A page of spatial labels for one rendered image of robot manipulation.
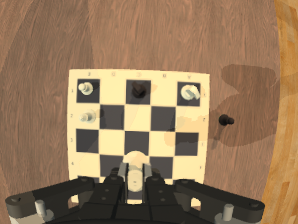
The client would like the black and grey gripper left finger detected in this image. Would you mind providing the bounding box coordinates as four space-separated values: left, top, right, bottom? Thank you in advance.
5 162 129 224

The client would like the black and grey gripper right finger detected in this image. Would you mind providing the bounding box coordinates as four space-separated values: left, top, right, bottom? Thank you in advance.
142 163 265 224

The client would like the chessboard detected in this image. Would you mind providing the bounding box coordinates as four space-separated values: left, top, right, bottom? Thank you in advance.
67 69 209 185

